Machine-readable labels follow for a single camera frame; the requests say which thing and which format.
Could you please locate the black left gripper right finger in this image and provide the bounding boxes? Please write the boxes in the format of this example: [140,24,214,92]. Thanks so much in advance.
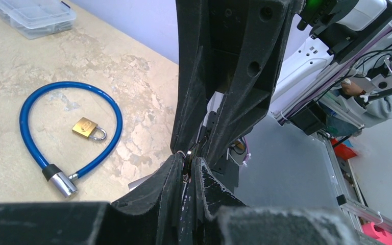
[192,157,379,244]

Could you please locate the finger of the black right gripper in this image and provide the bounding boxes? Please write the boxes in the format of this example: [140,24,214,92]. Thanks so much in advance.
[170,1,215,153]
[203,1,302,167]

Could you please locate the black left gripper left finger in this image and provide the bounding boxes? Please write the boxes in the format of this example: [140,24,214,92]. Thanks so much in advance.
[0,154,184,244]

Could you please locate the small silver key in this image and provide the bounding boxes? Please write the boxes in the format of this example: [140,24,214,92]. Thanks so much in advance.
[177,145,199,183]

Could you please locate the blue cable lock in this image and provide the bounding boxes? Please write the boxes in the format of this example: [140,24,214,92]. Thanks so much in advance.
[19,81,124,198]

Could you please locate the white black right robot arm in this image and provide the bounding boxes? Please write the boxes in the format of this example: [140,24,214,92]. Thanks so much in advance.
[170,1,392,165]

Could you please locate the brass padlock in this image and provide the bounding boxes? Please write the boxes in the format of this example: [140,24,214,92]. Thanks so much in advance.
[71,117,107,141]

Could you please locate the clear plastic organizer box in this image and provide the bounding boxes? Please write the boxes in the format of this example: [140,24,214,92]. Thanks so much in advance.
[0,0,77,39]

